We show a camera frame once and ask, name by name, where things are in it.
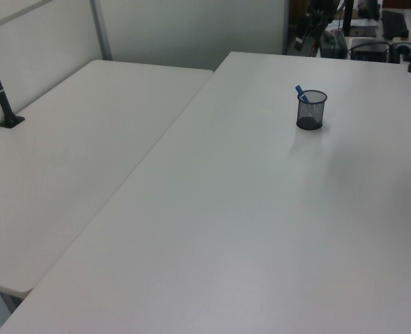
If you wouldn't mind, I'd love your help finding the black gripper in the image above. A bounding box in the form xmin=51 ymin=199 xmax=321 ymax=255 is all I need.
xmin=294 ymin=0 xmax=339 ymax=57

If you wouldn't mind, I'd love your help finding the blue and white marker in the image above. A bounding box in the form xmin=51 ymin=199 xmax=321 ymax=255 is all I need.
xmin=294 ymin=84 xmax=318 ymax=122

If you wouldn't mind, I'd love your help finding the dark green box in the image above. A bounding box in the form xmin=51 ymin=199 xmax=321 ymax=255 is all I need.
xmin=320 ymin=30 xmax=348 ymax=58

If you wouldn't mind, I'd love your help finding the black monitor stand pole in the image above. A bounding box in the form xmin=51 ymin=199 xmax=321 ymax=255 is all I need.
xmin=341 ymin=0 xmax=355 ymax=36

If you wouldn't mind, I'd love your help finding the white paper sheet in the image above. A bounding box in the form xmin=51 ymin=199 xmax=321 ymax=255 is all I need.
xmin=350 ymin=17 xmax=380 ymax=29

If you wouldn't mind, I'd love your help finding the black electronics box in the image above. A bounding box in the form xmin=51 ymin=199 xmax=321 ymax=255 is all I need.
xmin=350 ymin=38 xmax=391 ymax=63

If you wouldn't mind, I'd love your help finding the black mesh pen cup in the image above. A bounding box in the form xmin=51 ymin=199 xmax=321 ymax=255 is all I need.
xmin=295 ymin=89 xmax=328 ymax=132

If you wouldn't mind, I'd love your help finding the black keyboard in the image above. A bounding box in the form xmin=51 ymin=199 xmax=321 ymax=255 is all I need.
xmin=380 ymin=9 xmax=410 ymax=40

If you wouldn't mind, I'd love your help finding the grey partition frame post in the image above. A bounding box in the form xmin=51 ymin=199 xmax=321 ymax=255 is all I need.
xmin=89 ymin=0 xmax=113 ymax=61

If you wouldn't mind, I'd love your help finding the black camera pole with base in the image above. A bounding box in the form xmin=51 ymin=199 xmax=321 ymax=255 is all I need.
xmin=0 ymin=30 xmax=26 ymax=129

